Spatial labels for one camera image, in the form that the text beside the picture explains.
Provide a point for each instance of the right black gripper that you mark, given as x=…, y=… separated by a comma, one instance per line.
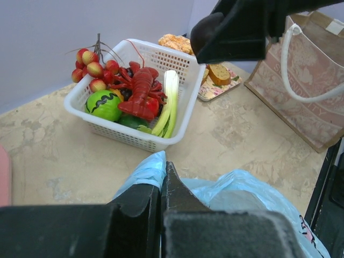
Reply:
x=242, y=34

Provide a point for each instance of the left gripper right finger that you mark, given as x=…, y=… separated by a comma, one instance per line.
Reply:
x=190, y=229

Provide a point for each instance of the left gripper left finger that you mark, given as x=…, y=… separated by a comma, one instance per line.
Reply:
x=128, y=226

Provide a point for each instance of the blue plastic bag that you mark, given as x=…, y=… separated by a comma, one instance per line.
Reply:
x=236, y=190

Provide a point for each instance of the brown jute grocery bag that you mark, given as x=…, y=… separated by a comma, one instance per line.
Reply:
x=301, y=78

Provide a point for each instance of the dark toy grapes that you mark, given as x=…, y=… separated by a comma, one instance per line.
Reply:
x=204, y=30

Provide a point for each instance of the toy bread slice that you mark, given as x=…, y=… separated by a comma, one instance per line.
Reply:
x=219, y=74
x=205, y=76

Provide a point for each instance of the white plastic basket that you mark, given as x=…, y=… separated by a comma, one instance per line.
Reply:
x=162, y=59

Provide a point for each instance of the floral serving tray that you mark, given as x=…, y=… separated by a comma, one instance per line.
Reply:
x=208, y=91

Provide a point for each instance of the green toy leaf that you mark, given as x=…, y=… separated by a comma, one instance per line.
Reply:
x=145, y=129

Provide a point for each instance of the white green toy leek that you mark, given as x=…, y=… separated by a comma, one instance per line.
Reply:
x=167, y=120

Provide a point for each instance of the dark green toy vegetable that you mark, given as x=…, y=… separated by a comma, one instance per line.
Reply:
x=132, y=121

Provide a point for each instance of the red toy lobster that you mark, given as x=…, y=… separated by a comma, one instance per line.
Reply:
x=143, y=85

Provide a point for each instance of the red toy tomato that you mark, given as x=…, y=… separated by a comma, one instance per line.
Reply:
x=153, y=105

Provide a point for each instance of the green toy watermelon ball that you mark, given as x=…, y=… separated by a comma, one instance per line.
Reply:
x=103, y=104

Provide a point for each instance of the pink three-tier shelf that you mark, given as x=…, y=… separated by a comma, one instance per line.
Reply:
x=5, y=178

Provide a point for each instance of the red cherry sprig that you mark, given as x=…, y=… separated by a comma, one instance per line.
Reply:
x=99, y=62

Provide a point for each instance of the black base frame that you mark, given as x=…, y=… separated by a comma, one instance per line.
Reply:
x=325, y=210

